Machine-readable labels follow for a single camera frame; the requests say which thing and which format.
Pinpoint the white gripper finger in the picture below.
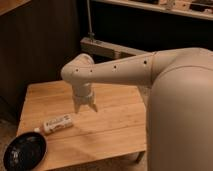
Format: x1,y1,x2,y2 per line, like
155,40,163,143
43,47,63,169
74,103,81,114
89,102,98,112

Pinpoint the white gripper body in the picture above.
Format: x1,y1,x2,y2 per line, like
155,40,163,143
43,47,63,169
72,83,94,105

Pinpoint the white plastic bottle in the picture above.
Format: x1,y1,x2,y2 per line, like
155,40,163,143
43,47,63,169
34,114,73,135

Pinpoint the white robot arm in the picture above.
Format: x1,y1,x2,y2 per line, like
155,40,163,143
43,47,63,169
61,47,213,171

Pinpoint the black ceramic bowl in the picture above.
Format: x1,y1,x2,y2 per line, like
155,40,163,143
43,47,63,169
3,132,47,171

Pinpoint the wooden table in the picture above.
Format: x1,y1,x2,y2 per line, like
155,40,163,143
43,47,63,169
18,81,146,171

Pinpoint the long wooden beam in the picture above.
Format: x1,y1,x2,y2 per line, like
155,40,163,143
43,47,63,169
80,37,145,59

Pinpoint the metal vertical pole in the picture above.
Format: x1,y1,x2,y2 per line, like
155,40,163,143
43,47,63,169
86,0,94,42

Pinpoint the upper wooden shelf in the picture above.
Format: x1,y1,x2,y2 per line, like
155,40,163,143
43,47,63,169
93,0,213,21

